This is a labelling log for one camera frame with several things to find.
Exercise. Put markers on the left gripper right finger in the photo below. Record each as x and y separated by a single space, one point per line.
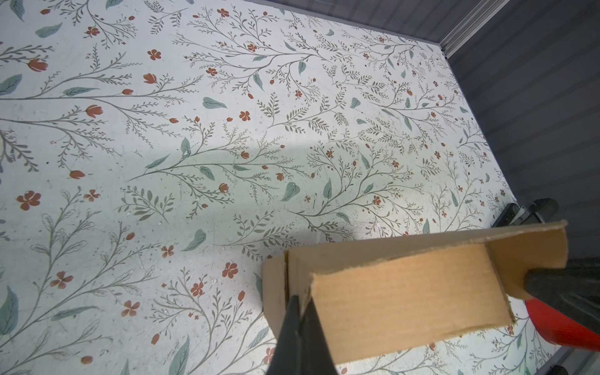
315 356

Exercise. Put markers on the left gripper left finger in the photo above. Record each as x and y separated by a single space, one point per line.
287 356

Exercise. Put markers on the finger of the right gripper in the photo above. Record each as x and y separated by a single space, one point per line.
572 291

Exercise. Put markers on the brown cardboard box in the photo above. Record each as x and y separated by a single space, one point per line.
379 296

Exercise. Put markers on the red pencil cup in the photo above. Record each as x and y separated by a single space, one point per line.
559 329

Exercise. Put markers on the small black device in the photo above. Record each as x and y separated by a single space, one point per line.
539 211

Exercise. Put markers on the floral table mat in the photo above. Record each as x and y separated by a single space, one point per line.
155 153

